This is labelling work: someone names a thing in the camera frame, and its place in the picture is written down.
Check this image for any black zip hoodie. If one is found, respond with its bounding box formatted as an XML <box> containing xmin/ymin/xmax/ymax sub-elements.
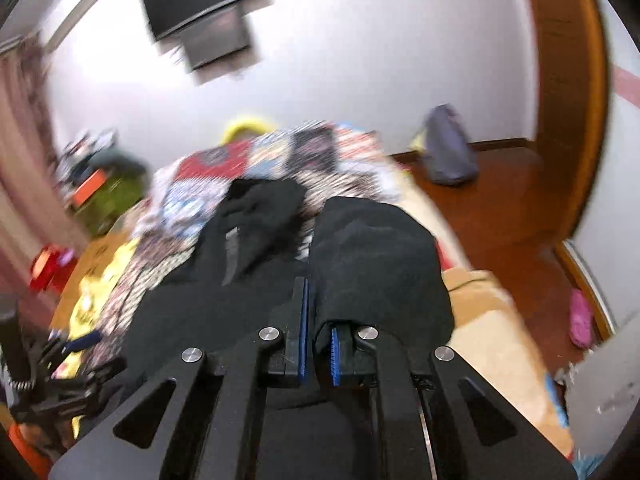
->
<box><xmin>79</xmin><ymin>176</ymin><xmax>457</xmax><ymax>480</ymax></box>

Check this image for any yellow duck print blanket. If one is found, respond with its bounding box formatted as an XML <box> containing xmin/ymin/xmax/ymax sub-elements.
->
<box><xmin>54</xmin><ymin>235</ymin><xmax>140</xmax><ymax>378</ymax></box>

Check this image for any red bag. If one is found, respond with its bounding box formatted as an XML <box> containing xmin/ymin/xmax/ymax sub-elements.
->
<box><xmin>29</xmin><ymin>244</ymin><xmax>77</xmax><ymax>295</ymax></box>

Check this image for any green patterned box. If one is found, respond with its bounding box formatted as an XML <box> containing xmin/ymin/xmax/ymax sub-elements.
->
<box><xmin>70</xmin><ymin>170</ymin><xmax>145</xmax><ymax>237</ymax></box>

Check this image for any striped pink curtain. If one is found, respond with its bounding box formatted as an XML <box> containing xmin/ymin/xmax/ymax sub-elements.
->
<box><xmin>1</xmin><ymin>36</ymin><xmax>89</xmax><ymax>282</ymax></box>

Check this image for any beige bed sheet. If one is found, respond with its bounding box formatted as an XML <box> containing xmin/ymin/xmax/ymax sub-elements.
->
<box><xmin>393</xmin><ymin>168</ymin><xmax>574</xmax><ymax>458</ymax></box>

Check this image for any orange flat box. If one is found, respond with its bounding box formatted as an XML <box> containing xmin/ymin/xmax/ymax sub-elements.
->
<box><xmin>70</xmin><ymin>169</ymin><xmax>107</xmax><ymax>208</ymax></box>

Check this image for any patchwork patterned bedspread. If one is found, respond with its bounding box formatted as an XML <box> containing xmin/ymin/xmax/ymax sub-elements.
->
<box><xmin>84</xmin><ymin>120</ymin><xmax>417</xmax><ymax>371</ymax></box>

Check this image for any dark green cushion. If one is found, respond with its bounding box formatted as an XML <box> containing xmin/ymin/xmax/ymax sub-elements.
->
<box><xmin>88</xmin><ymin>148</ymin><xmax>148</xmax><ymax>177</ymax></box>

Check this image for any yellow round pillow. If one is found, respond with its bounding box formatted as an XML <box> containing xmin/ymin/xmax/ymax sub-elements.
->
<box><xmin>220</xmin><ymin>115</ymin><xmax>278</xmax><ymax>145</ymax></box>

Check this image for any grey blue backpack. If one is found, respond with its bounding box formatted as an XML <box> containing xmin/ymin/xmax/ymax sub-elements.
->
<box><xmin>411</xmin><ymin>104</ymin><xmax>480</xmax><ymax>186</ymax></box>

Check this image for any pink croc shoe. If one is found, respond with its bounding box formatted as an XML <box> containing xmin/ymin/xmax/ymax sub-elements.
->
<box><xmin>568</xmin><ymin>288</ymin><xmax>593</xmax><ymax>349</ymax></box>

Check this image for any white wardrobe panel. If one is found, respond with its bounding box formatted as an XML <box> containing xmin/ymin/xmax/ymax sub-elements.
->
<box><xmin>556</xmin><ymin>314</ymin><xmax>640</xmax><ymax>458</ymax></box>

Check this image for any brown wooden door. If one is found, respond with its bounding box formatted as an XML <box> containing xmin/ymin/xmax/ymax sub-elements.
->
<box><xmin>529</xmin><ymin>0</ymin><xmax>608</xmax><ymax>242</ymax></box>

